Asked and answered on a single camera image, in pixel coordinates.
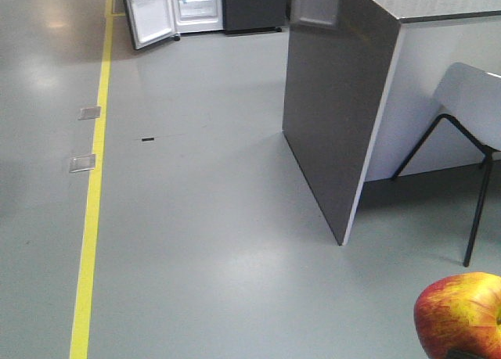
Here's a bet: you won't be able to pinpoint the metal floor socket cover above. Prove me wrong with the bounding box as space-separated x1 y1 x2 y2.
69 154 96 173
78 106 102 120

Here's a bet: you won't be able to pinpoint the grey kitchen island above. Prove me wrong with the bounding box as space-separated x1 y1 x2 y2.
283 0 500 245

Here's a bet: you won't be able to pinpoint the white fridge door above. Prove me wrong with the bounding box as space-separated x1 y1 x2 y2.
124 0 178 50

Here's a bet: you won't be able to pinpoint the white chair black legs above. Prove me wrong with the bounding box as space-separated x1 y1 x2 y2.
391 61 501 268

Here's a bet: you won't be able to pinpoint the dark grey fridge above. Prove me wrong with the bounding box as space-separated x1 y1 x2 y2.
173 0 287 34

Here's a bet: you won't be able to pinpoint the red yellow apple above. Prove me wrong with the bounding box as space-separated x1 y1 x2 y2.
413 272 500 358

